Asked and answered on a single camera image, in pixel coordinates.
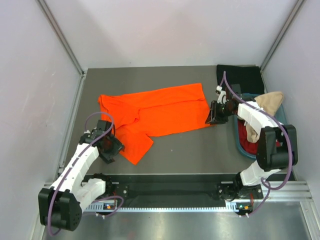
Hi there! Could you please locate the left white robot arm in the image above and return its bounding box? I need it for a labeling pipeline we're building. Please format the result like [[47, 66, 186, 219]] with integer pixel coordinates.
[[38, 120, 125, 231]]

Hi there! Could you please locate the folded black t shirt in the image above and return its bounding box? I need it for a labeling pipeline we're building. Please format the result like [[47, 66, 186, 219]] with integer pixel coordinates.
[[216, 64, 265, 95]]

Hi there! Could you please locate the orange t shirt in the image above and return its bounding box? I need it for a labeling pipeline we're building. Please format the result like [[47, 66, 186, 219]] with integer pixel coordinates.
[[97, 83, 210, 165]]

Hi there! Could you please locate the red t shirt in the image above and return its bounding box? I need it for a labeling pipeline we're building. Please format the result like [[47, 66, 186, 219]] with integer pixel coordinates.
[[236, 120, 285, 158]]

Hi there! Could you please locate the teal plastic laundry basket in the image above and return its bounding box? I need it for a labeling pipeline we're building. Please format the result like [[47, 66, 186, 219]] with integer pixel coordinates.
[[233, 105, 287, 161]]

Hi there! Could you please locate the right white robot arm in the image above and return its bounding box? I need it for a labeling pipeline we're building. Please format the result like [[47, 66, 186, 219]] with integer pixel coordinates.
[[205, 86, 298, 198]]

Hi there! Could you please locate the slotted grey cable duct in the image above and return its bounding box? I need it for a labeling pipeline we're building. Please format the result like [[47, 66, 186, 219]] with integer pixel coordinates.
[[84, 200, 251, 214]]

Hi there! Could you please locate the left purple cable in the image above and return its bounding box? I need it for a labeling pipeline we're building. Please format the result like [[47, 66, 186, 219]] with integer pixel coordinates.
[[47, 111, 125, 237]]

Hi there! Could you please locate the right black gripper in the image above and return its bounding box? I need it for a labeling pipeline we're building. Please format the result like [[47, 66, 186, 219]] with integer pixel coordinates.
[[205, 100, 235, 125]]

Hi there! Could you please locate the beige t shirt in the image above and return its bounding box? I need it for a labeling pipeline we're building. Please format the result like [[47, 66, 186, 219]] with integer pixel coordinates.
[[245, 91, 284, 143]]

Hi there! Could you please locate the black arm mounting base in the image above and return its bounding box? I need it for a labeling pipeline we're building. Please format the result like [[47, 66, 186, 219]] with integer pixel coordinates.
[[82, 173, 296, 208]]

